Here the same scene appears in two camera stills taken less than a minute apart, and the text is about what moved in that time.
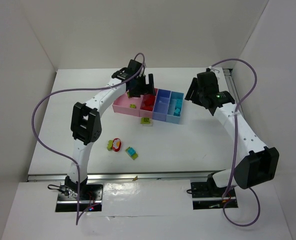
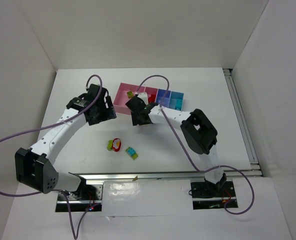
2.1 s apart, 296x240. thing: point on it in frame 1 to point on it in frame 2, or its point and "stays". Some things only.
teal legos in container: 177,112 stays
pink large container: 121,105 stays
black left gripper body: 141,88 to 101,114
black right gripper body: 196,91 to 139,119
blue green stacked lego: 131,152 stays
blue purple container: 161,104 stays
